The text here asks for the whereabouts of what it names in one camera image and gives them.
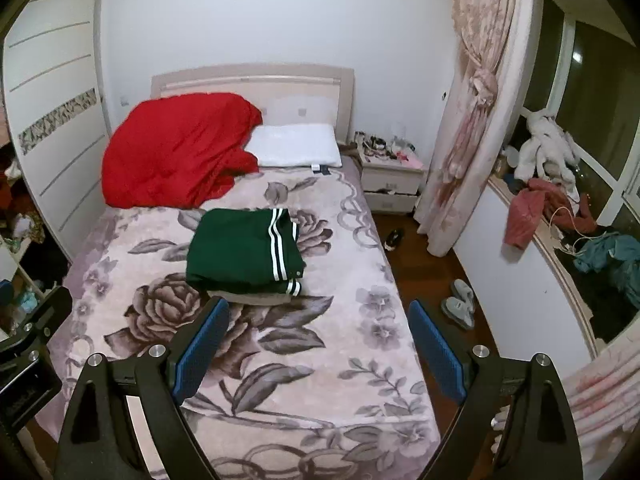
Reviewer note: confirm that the white plush toy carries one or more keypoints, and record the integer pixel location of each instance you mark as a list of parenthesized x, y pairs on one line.
[(542, 145)]

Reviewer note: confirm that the black shoe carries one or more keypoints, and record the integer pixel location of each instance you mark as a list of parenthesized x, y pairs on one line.
[(394, 239)]

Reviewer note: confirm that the clutter of small toiletries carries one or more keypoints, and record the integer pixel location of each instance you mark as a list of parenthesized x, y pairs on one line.
[(380, 147)]

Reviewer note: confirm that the pink red garment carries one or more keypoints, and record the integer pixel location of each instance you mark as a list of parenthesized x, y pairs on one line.
[(522, 210)]

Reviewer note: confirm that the pink floral curtain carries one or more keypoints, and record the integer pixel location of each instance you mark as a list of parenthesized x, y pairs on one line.
[(610, 395), (475, 35)]

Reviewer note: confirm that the teal garment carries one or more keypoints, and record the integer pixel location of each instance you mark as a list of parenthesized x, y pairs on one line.
[(610, 255)]

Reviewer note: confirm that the grey slipper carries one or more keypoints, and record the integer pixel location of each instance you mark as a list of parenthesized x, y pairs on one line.
[(464, 294), (457, 312)]

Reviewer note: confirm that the floral plush blanket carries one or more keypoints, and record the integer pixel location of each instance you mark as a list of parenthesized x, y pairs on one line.
[(325, 360)]

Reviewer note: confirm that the wooden bed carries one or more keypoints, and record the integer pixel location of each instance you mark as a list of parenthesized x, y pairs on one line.
[(250, 80)]

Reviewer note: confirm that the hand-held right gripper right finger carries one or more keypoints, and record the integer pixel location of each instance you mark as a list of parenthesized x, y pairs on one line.
[(437, 355)]

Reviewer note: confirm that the white wardrobe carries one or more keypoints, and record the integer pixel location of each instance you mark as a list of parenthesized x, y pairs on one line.
[(50, 110)]

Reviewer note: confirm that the red quilt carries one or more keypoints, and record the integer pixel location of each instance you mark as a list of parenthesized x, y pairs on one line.
[(175, 150)]

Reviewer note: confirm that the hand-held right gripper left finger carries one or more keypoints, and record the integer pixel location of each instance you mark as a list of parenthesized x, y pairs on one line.
[(200, 350)]

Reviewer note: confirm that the white nightstand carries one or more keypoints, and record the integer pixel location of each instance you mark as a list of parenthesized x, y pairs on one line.
[(390, 180)]

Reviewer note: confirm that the white pillow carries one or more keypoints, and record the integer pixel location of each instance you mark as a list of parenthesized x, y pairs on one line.
[(295, 145)]

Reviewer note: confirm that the white shelf unit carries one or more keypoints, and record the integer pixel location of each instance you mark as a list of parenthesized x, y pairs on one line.
[(22, 265)]

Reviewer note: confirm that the green varsity jacket cream sleeves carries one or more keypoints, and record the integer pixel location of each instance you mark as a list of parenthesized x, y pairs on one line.
[(230, 250)]

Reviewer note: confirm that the white framed window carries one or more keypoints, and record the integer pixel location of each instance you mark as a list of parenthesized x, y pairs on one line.
[(600, 60)]

